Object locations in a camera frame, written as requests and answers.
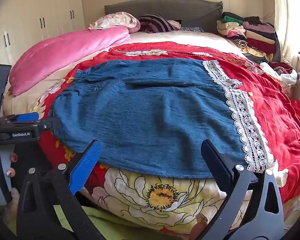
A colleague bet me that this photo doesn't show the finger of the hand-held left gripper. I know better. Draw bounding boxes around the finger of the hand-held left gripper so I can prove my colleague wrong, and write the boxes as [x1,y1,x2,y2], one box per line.
[0,112,40,126]
[37,118,62,135]

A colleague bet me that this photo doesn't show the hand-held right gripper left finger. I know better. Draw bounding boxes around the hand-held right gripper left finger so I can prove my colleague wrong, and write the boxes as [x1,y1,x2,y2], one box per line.
[16,139,105,240]

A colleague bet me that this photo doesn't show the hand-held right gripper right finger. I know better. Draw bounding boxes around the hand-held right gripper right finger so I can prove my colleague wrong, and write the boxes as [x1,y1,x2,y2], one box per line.
[201,139,284,240]

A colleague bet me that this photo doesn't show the blue denim pants lace trim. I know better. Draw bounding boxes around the blue denim pants lace trim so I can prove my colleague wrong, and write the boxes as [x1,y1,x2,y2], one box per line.
[51,59,275,179]

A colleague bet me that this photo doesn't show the person's left hand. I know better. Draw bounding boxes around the person's left hand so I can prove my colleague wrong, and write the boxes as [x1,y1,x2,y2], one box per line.
[5,152,17,178]

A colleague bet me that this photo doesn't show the person's green sweater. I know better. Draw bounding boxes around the person's green sweater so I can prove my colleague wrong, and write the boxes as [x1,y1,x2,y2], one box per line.
[52,205,165,240]

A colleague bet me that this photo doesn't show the pink quilt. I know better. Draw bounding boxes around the pink quilt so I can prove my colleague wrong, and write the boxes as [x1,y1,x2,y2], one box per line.
[9,26,131,97]

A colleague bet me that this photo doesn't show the red floral blanket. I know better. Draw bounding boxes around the red floral blanket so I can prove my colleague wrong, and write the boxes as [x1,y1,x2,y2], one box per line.
[2,31,300,234]

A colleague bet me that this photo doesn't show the cream wardrobe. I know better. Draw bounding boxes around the cream wardrobe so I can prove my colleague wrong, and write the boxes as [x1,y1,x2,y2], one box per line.
[0,0,86,68]

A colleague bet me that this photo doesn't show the white garment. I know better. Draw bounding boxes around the white garment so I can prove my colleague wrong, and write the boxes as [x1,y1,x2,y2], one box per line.
[259,62,298,85]

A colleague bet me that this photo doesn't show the floral pillow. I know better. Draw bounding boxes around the floral pillow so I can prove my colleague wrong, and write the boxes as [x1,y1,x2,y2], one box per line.
[88,12,140,34]

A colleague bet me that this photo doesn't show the stack of folded clothes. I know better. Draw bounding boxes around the stack of folded clothes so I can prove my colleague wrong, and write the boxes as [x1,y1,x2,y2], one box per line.
[216,12,280,63]

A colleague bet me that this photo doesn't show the blue patterned cloth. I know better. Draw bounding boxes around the blue patterned cloth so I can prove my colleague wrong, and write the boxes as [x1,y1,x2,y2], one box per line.
[180,26,205,33]

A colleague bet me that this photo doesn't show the striped dark garment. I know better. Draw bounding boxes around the striped dark garment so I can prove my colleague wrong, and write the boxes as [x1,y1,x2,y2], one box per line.
[139,14,182,33]

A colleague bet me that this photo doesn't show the grey bed headboard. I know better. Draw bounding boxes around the grey bed headboard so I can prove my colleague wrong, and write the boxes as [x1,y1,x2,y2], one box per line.
[104,0,224,34]

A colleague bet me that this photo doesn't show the cream curtain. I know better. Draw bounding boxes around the cream curtain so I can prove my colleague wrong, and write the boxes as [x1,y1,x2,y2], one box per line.
[272,0,300,63]

